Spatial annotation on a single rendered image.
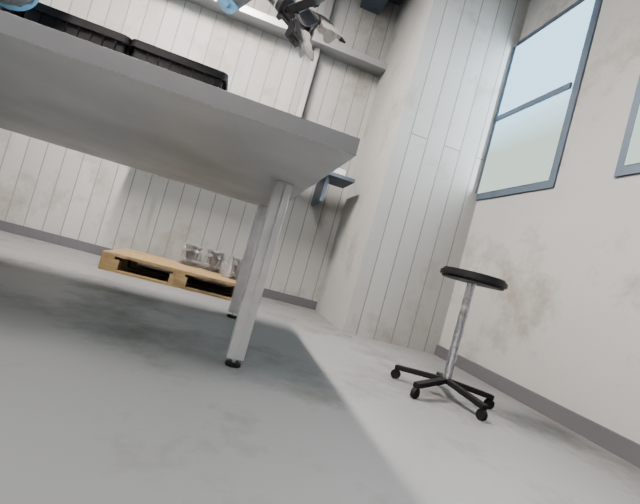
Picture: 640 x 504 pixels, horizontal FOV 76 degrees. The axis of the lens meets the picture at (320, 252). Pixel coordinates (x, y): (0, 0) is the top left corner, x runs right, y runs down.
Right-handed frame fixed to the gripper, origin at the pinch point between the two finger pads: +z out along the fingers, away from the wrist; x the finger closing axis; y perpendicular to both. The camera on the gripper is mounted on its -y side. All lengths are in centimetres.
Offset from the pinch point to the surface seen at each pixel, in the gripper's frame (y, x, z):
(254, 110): -17, 46, 10
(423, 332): 167, -70, 152
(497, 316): 103, -79, 154
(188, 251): 250, 4, -13
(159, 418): 14, 95, 47
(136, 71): -15, 59, -8
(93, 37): 30, 42, -49
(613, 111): 19, -153, 91
